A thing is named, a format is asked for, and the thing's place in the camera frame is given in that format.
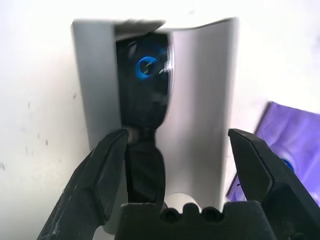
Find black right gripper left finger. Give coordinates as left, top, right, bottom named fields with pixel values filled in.
left=37, top=129, right=129, bottom=240

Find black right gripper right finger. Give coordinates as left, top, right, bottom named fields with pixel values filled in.
left=227, top=128, right=320, bottom=240

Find black sunglasses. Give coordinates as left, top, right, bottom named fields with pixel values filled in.
left=115, top=31, right=176, bottom=205

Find grey glasses case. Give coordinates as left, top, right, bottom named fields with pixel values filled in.
left=71, top=16, right=240, bottom=236

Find purple tissue pack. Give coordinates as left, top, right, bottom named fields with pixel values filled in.
left=226, top=101, right=320, bottom=208

